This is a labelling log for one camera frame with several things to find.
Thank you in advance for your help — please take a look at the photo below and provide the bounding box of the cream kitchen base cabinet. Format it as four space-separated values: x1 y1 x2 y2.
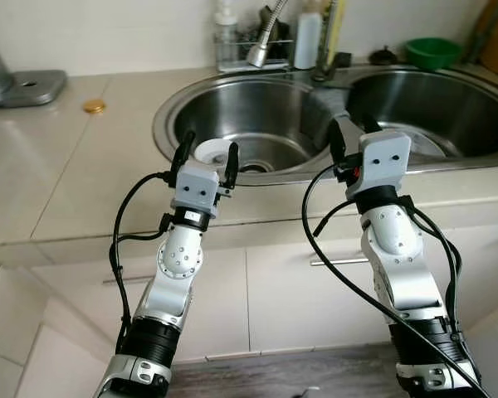
0 240 498 398

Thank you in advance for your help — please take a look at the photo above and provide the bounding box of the white plastic bottle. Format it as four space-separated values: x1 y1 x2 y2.
294 4 323 70

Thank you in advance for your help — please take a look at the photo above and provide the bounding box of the white plate with blue pattern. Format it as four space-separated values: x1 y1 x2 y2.
403 131 461 160

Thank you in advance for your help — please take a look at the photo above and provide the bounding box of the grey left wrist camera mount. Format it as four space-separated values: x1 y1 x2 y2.
173 163 223 218

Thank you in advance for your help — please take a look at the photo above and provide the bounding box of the steel wire rack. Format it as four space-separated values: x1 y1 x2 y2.
214 37 295 74

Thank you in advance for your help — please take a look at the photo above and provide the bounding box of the small white bowl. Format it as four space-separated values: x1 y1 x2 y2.
195 138 240 167

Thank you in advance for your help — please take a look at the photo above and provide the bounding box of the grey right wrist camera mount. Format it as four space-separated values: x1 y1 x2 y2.
354 130 413 196

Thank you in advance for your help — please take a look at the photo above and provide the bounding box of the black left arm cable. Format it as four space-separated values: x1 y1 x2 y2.
110 170 177 349

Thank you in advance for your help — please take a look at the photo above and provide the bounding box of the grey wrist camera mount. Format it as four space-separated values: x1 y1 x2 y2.
173 163 223 218
354 130 413 196

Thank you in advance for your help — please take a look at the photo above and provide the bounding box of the black sink plug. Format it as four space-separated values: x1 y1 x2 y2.
369 46 399 66

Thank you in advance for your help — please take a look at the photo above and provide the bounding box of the green plastic bowl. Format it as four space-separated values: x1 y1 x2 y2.
404 37 462 71

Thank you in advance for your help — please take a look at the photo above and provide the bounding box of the stainless steel double sink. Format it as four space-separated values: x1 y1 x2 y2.
152 65 498 185

